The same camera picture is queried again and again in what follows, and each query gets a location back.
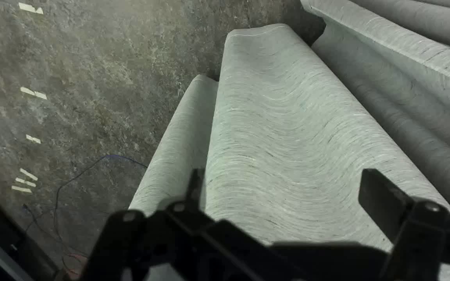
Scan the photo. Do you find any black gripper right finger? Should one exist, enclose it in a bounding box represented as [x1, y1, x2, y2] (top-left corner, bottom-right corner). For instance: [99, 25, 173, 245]
[357, 167, 450, 281]

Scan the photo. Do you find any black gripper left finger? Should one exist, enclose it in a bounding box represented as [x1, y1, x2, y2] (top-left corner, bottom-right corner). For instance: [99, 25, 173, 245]
[78, 167, 309, 281]

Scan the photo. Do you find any grey woven curtain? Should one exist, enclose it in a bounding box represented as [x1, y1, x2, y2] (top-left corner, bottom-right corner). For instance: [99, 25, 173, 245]
[128, 0, 450, 281]

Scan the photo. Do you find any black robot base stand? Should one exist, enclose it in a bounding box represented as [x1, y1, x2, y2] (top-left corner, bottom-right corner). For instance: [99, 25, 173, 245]
[0, 179, 65, 281]

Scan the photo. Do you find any thin dark floor cable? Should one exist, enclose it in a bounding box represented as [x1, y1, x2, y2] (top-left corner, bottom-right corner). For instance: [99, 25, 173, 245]
[21, 151, 149, 262]

